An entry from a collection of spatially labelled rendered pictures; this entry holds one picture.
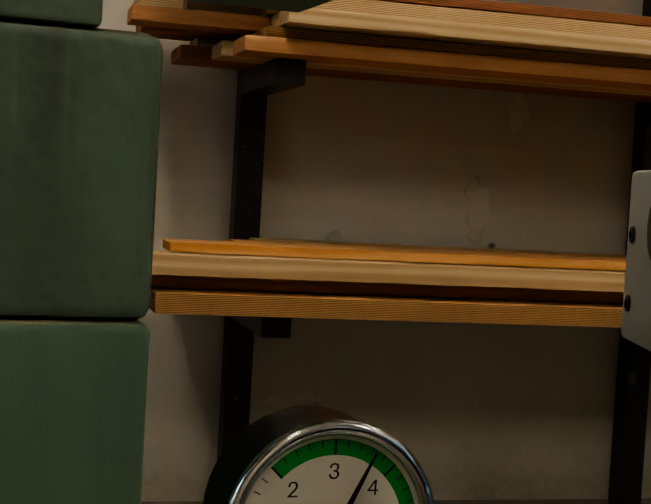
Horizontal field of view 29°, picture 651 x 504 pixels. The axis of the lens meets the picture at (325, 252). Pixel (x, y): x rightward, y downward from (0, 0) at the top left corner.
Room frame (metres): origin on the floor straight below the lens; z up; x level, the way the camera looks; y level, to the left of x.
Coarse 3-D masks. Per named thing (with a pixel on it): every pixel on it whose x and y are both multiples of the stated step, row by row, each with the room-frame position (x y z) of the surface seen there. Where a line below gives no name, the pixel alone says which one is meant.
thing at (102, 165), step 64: (0, 64) 0.37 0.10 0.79; (64, 64) 0.38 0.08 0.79; (128, 64) 0.39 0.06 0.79; (0, 128) 0.37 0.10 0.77; (64, 128) 0.38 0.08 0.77; (128, 128) 0.39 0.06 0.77; (0, 192) 0.37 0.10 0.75; (64, 192) 0.38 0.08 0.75; (128, 192) 0.39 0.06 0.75; (0, 256) 0.37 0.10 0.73; (64, 256) 0.38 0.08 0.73; (128, 256) 0.39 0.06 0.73
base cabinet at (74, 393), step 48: (0, 336) 0.37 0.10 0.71; (48, 336) 0.38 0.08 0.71; (96, 336) 0.38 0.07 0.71; (144, 336) 0.39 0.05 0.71; (0, 384) 0.38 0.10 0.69; (48, 384) 0.38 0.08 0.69; (96, 384) 0.38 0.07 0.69; (144, 384) 0.39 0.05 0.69; (0, 432) 0.38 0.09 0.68; (48, 432) 0.38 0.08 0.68; (96, 432) 0.39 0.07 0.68; (144, 432) 0.39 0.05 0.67; (0, 480) 0.38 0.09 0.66; (48, 480) 0.38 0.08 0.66; (96, 480) 0.39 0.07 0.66
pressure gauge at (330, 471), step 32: (288, 416) 0.36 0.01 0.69; (320, 416) 0.35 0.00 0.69; (256, 448) 0.34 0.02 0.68; (288, 448) 0.34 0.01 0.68; (320, 448) 0.34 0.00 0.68; (352, 448) 0.35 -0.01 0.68; (384, 448) 0.35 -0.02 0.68; (224, 480) 0.35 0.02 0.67; (256, 480) 0.34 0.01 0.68; (288, 480) 0.34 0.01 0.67; (320, 480) 0.34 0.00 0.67; (352, 480) 0.35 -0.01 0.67; (384, 480) 0.35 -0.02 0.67; (416, 480) 0.35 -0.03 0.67
